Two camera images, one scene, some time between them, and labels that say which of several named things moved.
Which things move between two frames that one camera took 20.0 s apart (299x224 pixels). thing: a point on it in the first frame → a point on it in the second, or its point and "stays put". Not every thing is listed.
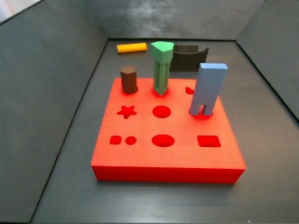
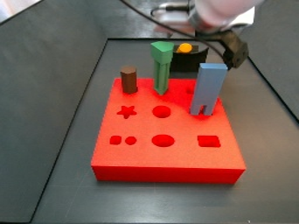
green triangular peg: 162,58 stays put
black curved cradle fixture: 188,58 stays put
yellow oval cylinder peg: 134,47 → 185,48
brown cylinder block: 129,79 stays put
